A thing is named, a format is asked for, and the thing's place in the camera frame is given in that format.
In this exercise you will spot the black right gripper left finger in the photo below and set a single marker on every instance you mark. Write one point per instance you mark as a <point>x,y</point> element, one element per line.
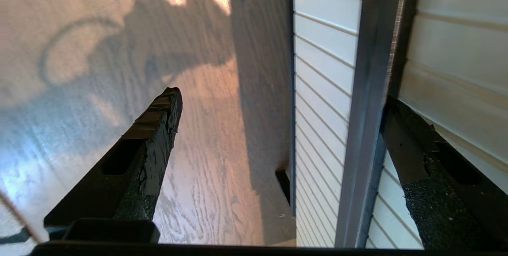
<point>158,129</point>

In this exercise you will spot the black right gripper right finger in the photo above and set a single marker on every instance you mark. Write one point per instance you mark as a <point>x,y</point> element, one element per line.
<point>436,208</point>

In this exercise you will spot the white cabinet drawer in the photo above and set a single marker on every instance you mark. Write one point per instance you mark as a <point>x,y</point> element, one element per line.
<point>369,89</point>

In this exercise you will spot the zebra pattern rug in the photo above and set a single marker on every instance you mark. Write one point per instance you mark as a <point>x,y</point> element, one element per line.
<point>8,218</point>

